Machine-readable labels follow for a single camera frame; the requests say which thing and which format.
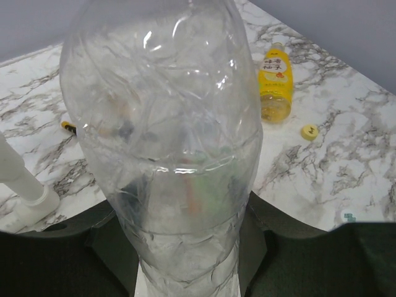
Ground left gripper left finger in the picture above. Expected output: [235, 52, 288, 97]
[1, 201, 139, 296]

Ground yellow bottle cap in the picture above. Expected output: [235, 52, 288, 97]
[300, 124, 319, 141]

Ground white pvc pipe frame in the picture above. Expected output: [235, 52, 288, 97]
[1, 135, 60, 233]

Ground yellow drink bottle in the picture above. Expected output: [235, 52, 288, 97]
[257, 43, 293, 123]

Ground clear plastic bottle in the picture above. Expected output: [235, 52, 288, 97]
[59, 1, 263, 296]

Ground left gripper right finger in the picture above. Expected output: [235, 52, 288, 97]
[239, 194, 395, 296]

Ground yellow handled pliers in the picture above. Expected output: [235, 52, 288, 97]
[61, 121, 77, 136]

